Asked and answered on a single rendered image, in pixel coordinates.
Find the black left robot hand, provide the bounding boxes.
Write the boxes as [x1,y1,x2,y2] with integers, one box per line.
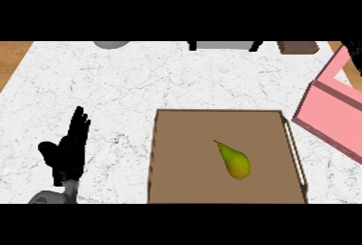
[37,105,91,188]

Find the brown wooden tray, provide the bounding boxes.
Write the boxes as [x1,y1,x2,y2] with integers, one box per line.
[147,108,310,205]

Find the green yellow pear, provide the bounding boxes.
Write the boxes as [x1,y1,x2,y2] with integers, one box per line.
[212,140,251,181]

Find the pink cardboard box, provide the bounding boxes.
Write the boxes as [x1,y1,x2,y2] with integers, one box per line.
[289,44,362,166]

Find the grey round object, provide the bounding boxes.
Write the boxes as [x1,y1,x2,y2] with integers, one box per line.
[91,41,133,50]

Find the brown block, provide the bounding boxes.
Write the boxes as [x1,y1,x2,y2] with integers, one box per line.
[276,41,320,56]

